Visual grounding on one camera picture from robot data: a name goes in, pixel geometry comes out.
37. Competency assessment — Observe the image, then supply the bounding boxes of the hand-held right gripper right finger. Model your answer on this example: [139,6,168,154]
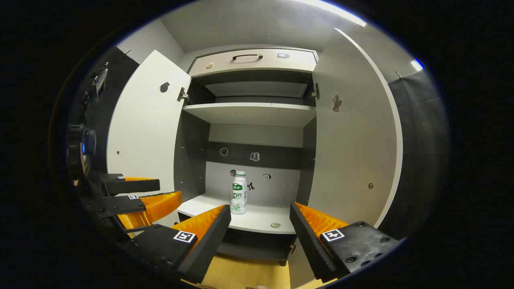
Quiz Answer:
[289,201,402,283]

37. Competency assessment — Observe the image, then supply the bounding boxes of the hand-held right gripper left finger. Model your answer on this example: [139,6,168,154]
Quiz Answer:
[120,204,232,285]

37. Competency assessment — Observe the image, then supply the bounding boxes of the white bottle with green label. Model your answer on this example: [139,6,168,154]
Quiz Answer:
[230,171,248,215]

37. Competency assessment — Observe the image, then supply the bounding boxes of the grey cabinet door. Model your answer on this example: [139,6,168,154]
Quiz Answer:
[307,28,403,229]
[106,49,192,227]

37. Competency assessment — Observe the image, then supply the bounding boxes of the grey cabinet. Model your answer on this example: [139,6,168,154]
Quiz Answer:
[174,43,322,266]

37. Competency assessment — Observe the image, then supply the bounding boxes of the white cabinet shelf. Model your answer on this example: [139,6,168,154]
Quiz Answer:
[182,102,317,128]

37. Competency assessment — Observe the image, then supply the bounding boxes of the grey cabinet drawer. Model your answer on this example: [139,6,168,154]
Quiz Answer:
[188,48,319,78]

